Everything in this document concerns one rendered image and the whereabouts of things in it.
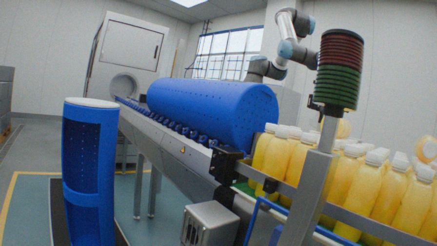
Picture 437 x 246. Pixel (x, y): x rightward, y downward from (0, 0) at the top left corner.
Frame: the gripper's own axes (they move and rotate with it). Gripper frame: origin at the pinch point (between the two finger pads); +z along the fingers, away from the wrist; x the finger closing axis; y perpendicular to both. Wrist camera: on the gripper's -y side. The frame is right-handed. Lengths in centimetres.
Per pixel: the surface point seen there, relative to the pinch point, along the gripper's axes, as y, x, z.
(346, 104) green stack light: -22, 51, -7
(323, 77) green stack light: -19, 52, -10
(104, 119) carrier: 62, 62, 12
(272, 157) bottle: -1.1, 32.1, 6.9
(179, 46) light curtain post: 165, -18, -52
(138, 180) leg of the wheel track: 121, 21, 70
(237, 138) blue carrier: 21.7, 22.6, 7.5
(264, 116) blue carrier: 21.7, 9.6, -1.8
